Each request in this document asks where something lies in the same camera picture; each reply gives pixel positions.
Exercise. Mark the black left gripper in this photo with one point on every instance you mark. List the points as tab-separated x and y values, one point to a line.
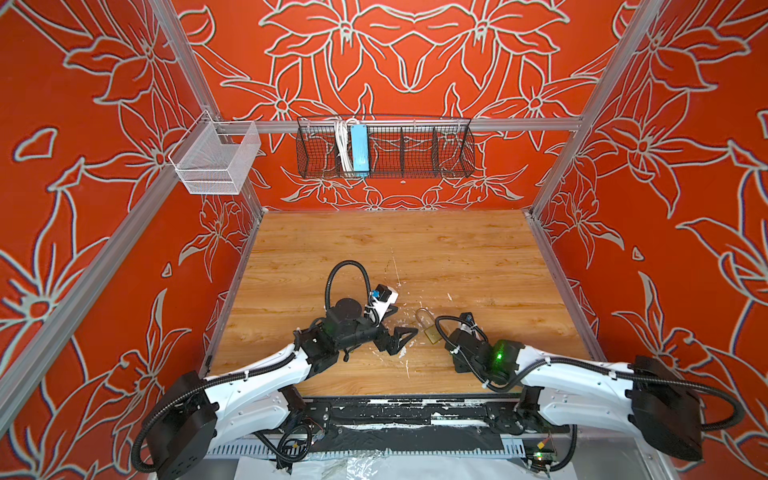
392	344

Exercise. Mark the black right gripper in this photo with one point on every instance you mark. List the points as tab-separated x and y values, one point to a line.
457	366

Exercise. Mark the brass padlock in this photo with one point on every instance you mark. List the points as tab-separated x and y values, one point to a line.
426	321

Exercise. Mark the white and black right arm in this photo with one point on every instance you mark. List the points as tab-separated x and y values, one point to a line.
642	398

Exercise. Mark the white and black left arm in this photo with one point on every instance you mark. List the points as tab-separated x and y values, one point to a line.
197	413

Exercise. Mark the light blue box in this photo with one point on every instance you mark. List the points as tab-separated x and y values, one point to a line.
360	149

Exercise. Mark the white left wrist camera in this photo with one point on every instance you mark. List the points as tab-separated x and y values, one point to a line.
382	298

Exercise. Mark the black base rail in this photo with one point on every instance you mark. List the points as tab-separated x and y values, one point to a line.
419	424

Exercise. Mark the black wire wall basket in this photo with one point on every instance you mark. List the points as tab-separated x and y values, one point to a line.
400	147

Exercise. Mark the white mesh wall basket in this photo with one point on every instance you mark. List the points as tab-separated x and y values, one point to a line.
214	157

